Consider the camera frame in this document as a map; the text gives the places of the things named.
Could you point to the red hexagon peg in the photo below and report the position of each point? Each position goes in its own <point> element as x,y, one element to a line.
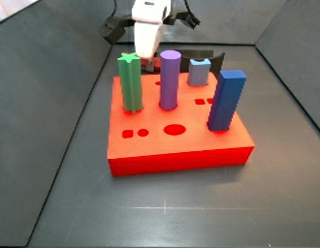
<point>147,65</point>

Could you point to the purple cylinder peg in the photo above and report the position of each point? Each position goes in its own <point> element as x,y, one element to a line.
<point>169,59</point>

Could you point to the dark blue square peg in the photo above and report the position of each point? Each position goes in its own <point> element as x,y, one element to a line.
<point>226,98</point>

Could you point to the green star peg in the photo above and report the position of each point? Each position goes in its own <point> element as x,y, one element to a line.
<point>128,65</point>

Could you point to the red peg board block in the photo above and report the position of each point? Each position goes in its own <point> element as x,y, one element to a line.
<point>159,140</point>

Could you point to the light blue arch peg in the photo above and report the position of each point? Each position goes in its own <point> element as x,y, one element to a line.
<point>198,72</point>

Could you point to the black curved peg stand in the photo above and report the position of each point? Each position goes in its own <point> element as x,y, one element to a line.
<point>188,54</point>

